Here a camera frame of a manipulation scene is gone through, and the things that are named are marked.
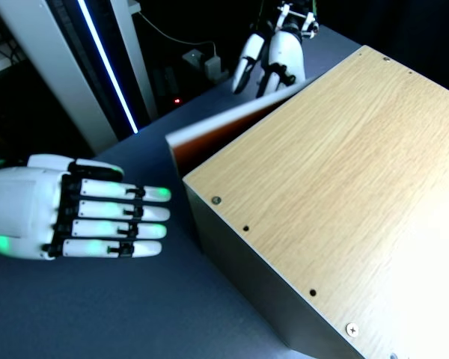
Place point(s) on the black power strip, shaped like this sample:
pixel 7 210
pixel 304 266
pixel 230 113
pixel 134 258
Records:
pixel 166 84

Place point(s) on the grey power adapter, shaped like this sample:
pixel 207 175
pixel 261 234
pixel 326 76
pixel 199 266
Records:
pixel 204 61

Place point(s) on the grey table cloth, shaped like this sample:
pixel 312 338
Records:
pixel 108 299

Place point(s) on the light wood cabinet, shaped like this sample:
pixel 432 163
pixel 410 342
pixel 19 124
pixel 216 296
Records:
pixel 344 194

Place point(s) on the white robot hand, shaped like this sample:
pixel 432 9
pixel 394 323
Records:
pixel 18 213
pixel 286 52

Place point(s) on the glowing white light strip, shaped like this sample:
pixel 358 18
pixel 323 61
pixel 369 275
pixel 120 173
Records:
pixel 108 67

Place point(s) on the narrow white frame post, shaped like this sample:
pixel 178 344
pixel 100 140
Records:
pixel 136 56

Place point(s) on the wide white frame post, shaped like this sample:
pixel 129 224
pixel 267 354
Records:
pixel 56 71

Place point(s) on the white shelf board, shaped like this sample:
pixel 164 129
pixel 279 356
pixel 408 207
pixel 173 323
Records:
pixel 0 61

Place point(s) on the cabinet door with white edge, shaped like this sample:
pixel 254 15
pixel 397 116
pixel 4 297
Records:
pixel 224 131

